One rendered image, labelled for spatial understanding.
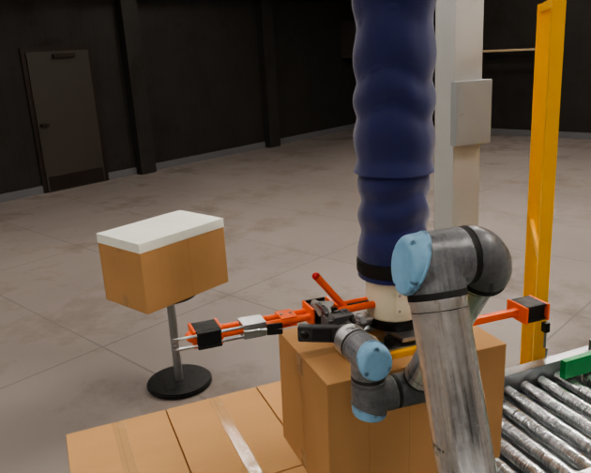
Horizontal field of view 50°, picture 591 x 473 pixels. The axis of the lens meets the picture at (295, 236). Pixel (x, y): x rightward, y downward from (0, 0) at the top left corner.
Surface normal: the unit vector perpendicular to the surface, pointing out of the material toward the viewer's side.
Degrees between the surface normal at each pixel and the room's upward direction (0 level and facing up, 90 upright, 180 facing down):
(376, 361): 85
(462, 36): 90
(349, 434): 90
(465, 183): 90
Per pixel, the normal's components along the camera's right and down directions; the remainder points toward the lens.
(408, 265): -0.97, 0.00
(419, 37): 0.54, 0.06
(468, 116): 0.38, 0.25
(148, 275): 0.76, 0.14
